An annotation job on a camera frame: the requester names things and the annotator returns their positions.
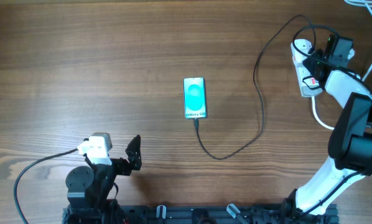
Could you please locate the teal screen smartphone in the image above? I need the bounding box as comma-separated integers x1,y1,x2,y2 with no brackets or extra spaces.
184,77,207,119

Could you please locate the black charging cable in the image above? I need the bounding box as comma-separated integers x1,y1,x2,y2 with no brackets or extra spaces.
193,14,317,161

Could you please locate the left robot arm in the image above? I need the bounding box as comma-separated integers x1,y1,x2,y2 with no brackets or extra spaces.
62,133,142,223

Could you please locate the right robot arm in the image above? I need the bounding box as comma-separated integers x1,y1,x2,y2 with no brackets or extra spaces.
281,34,372,223

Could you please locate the white power strip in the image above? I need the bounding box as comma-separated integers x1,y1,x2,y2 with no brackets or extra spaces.
291,44,322,98

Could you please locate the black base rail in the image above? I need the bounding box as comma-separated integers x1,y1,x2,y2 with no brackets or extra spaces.
61,203,339,224

